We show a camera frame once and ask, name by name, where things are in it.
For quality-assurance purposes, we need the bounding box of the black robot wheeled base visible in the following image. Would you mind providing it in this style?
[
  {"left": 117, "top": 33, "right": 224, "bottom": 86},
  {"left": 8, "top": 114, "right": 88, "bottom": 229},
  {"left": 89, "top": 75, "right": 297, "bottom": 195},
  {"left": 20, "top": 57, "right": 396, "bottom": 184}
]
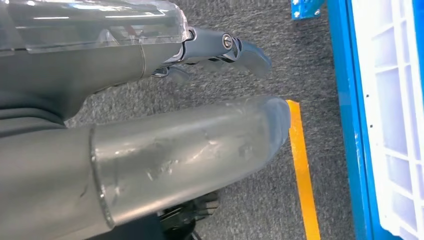
[{"left": 87, "top": 190, "right": 221, "bottom": 240}]

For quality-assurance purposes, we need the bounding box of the blue metal shelf rack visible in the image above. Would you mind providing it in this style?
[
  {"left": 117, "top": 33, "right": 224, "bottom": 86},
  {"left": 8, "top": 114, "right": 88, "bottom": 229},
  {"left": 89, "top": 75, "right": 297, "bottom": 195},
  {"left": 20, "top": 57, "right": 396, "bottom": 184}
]
[{"left": 290, "top": 0, "right": 424, "bottom": 240}]

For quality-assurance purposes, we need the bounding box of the blue plastic bin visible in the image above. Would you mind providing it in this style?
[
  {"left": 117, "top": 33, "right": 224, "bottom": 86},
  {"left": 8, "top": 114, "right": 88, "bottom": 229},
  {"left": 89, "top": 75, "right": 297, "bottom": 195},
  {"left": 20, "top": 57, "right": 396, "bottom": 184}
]
[{"left": 412, "top": 0, "right": 424, "bottom": 70}]

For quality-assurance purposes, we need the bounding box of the white plastic bin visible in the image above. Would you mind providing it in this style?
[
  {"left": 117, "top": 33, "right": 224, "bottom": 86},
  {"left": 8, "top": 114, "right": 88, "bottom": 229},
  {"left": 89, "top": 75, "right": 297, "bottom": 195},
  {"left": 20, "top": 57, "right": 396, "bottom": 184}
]
[{"left": 351, "top": 0, "right": 424, "bottom": 240}]

